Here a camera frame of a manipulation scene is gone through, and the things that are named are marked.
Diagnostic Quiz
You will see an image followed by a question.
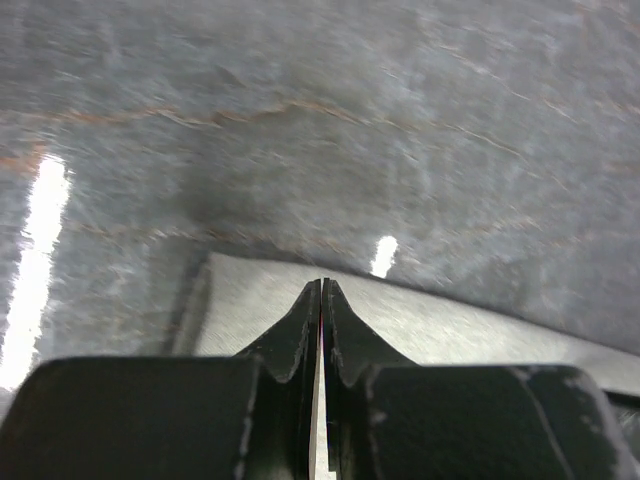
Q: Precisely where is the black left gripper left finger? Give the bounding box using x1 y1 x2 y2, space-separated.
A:
1 281 320 479

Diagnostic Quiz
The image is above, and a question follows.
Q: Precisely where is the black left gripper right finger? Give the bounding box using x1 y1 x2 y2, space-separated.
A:
322 279 638 479

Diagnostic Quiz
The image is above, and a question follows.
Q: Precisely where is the grey cloth napkin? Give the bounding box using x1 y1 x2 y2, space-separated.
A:
169 253 639 395

